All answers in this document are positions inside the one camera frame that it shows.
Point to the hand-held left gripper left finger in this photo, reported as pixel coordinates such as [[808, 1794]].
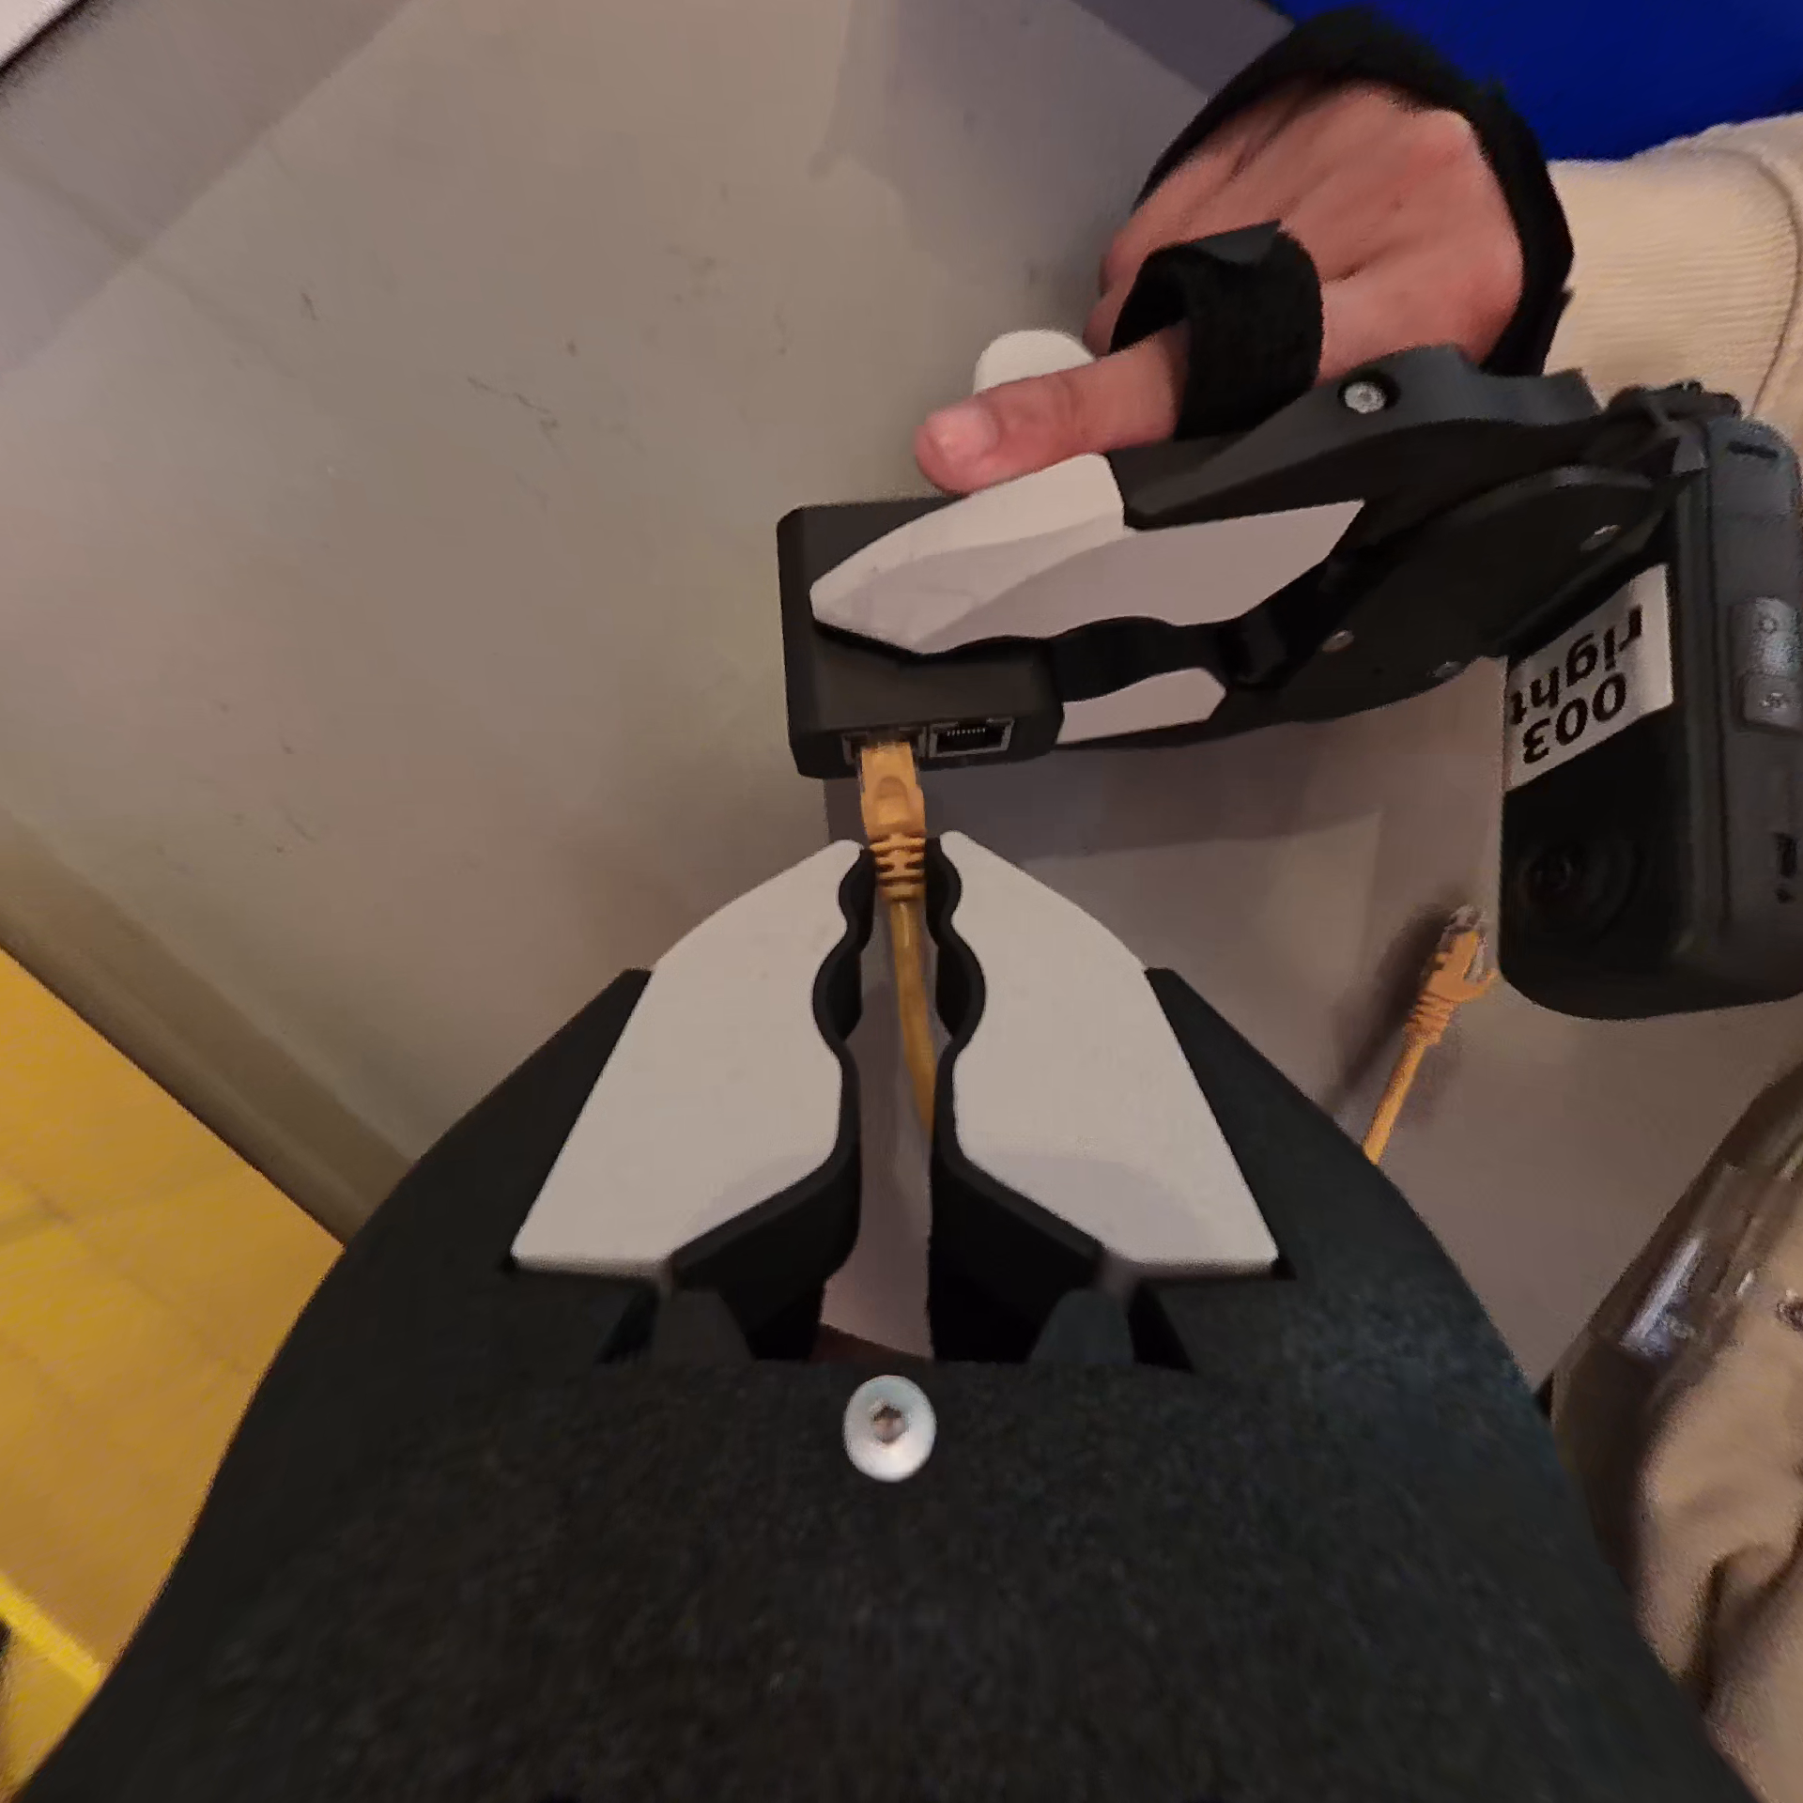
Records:
[[691, 1127]]

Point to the yellow plastic bin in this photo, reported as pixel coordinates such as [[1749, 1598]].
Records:
[[113, 1324]]

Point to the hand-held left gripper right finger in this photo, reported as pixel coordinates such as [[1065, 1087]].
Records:
[[1114, 1127]]

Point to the person's right forearm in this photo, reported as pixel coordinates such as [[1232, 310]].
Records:
[[1690, 254]]

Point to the person's right hand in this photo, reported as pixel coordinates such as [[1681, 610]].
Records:
[[1352, 197]]

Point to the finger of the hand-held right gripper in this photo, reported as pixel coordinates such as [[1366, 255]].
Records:
[[1071, 563], [1142, 704]]

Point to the black ethernet port adapter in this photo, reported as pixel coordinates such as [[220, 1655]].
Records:
[[845, 704]]

